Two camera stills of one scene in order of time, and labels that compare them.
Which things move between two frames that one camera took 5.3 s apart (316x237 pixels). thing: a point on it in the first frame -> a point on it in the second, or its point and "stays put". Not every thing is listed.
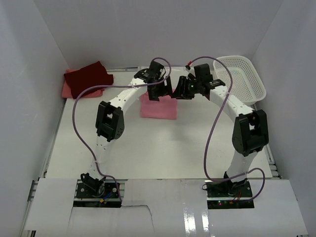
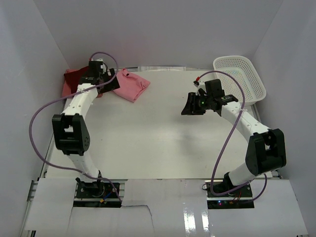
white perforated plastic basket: x=247 y=85 stays put
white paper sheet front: x=162 y=207 stays put
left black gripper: x=165 y=90 -> x=112 y=84
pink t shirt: x=166 y=108 -> x=131 y=86
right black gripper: x=180 y=92 -> x=191 y=108
